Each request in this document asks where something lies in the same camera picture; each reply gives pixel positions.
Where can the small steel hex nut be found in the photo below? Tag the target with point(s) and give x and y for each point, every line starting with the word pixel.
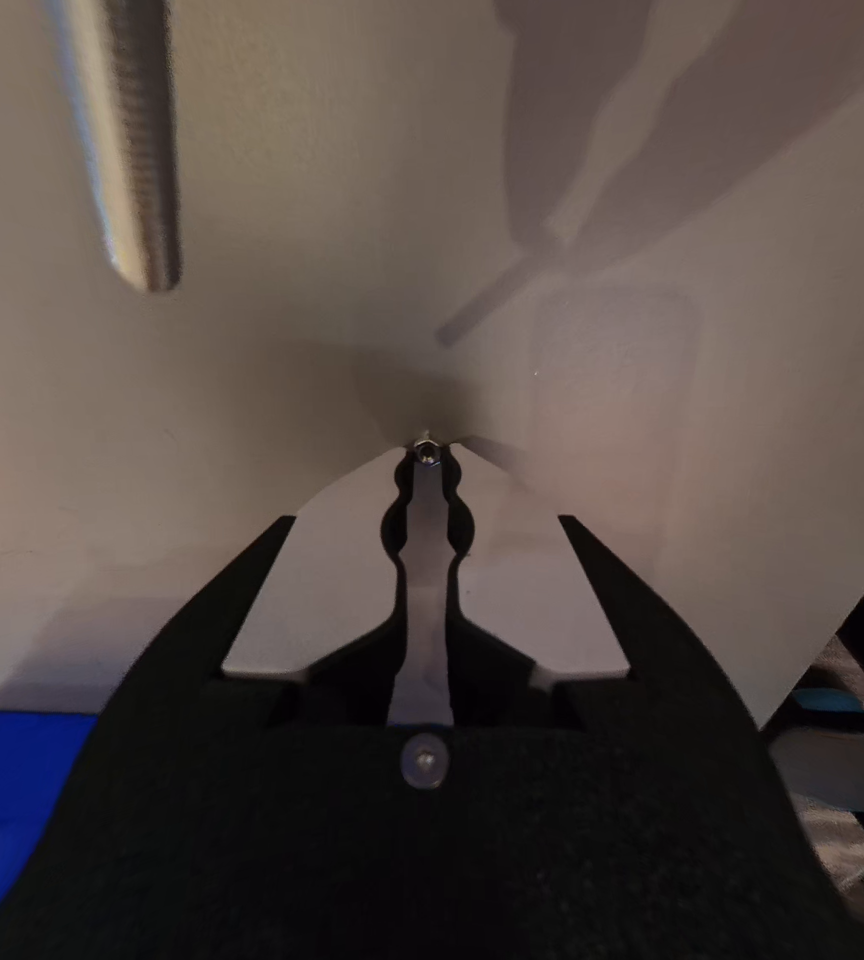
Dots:
pixel 426 452

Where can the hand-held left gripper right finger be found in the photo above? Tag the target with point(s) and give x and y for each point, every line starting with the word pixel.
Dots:
pixel 537 585

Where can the blue plastic bin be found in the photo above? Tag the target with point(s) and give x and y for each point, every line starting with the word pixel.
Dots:
pixel 4 787

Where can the thin long steel bolt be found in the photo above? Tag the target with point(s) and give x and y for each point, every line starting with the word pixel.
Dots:
pixel 132 150

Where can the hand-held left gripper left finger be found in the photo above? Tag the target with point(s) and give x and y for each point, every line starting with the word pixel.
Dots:
pixel 327 585

